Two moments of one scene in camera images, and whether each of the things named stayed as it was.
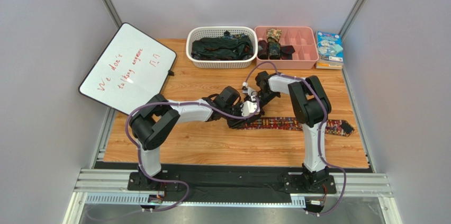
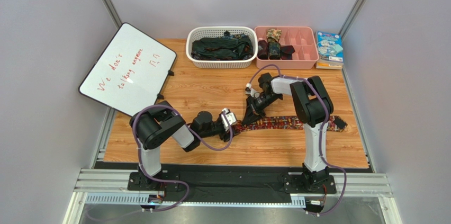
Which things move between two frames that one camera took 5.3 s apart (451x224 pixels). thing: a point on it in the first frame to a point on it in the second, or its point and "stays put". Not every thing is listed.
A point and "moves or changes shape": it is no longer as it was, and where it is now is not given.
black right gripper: x=259 y=100 stays put
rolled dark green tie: x=274 y=50 stays put
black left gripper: x=238 y=118 to x=230 y=129
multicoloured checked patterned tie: x=337 y=127 moves or changes shape
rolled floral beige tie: x=273 y=35 stays put
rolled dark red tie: x=286 y=52 stays put
